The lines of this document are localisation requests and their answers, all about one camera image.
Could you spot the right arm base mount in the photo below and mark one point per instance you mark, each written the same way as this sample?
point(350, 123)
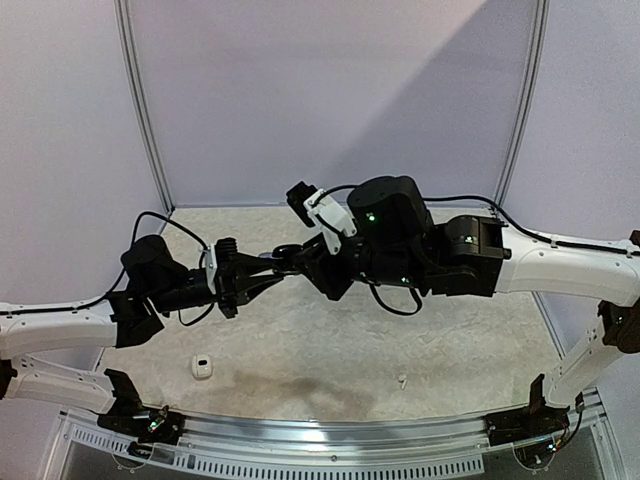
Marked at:
point(535, 419)

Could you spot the aluminium front rail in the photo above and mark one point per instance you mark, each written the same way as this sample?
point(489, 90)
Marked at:
point(222, 447)

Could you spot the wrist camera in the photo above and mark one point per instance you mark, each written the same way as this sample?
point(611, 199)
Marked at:
point(215, 259)
point(318, 209)

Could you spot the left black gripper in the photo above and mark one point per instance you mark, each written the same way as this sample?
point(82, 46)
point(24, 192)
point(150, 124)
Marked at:
point(242, 288)

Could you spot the white earbud charging case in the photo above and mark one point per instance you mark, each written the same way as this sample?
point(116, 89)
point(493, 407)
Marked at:
point(201, 367)

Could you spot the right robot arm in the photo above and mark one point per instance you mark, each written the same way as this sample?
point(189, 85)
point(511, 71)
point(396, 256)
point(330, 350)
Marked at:
point(384, 235)

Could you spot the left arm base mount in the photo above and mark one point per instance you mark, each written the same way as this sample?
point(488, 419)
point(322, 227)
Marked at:
point(129, 416)

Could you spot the black earbud charging case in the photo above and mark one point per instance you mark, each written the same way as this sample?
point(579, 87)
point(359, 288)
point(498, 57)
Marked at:
point(283, 259)

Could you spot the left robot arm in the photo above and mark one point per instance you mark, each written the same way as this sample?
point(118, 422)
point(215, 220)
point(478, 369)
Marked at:
point(158, 286)

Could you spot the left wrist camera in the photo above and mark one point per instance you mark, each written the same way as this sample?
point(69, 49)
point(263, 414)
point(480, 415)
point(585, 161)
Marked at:
point(215, 259)

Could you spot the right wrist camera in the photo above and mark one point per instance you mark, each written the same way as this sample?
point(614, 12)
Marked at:
point(318, 209)

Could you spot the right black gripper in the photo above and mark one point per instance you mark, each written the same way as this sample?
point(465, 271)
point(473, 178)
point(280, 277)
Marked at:
point(329, 270)

